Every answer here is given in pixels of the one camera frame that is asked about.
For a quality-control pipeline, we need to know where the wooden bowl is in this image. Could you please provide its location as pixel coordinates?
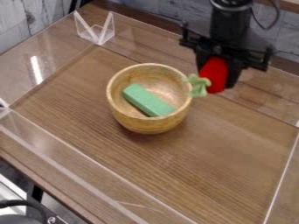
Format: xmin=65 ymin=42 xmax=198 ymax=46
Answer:
xmin=106 ymin=63 xmax=192 ymax=135

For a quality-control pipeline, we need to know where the red plush fruit green stem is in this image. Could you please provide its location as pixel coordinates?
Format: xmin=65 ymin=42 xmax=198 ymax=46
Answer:
xmin=182 ymin=56 xmax=228 ymax=97

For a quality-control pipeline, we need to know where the green rectangular block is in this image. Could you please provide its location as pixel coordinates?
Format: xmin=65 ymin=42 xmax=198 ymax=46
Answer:
xmin=121 ymin=83 xmax=174 ymax=117

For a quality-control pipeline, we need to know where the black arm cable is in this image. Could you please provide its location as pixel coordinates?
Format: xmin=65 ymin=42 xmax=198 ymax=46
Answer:
xmin=248 ymin=0 xmax=281 ymax=31

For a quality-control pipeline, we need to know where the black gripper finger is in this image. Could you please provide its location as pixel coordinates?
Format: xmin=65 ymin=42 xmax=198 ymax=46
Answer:
xmin=225 ymin=59 xmax=244 ymax=88
xmin=194 ymin=47 xmax=210 ymax=71

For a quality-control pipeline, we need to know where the clear acrylic corner bracket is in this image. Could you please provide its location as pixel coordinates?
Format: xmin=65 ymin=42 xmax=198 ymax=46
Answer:
xmin=73 ymin=10 xmax=114 ymax=46

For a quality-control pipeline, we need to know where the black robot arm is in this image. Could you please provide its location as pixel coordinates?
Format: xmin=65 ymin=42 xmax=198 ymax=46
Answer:
xmin=180 ymin=0 xmax=273 ymax=94

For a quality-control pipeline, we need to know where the clear acrylic tray wall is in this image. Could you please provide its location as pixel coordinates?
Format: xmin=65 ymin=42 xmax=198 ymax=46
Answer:
xmin=0 ymin=99 xmax=196 ymax=224

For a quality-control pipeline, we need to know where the black cable lower left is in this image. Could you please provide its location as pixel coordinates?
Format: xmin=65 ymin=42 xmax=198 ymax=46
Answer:
xmin=0 ymin=199 xmax=48 ymax=224

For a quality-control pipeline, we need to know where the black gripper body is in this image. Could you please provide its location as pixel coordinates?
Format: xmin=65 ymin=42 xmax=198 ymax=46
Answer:
xmin=180 ymin=3 xmax=273 ymax=71

